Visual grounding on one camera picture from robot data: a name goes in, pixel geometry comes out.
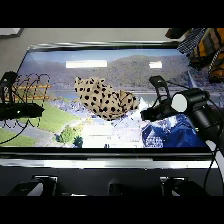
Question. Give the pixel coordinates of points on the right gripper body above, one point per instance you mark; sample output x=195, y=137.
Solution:
x=156, y=113

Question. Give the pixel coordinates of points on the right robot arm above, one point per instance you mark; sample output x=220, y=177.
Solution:
x=203, y=115

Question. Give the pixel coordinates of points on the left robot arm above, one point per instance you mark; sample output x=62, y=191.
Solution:
x=30, y=188

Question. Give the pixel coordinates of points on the cream black-spotted garment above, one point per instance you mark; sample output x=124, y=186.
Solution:
x=103, y=100

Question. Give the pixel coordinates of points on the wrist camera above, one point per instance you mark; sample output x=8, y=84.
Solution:
x=8, y=80
x=158, y=82

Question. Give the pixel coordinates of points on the dark checked shirt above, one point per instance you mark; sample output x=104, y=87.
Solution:
x=191, y=41

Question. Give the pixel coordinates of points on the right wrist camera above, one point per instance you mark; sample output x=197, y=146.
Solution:
x=158, y=82

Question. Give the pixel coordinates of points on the orange black striped garment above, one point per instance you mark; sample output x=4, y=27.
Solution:
x=208, y=46

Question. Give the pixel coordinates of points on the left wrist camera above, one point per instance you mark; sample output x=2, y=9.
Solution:
x=8, y=80

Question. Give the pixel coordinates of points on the brown garment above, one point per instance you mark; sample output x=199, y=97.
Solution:
x=175, y=32

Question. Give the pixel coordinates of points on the silver frame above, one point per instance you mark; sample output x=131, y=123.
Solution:
x=100, y=163

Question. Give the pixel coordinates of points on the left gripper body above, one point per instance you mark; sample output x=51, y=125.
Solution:
x=26, y=110

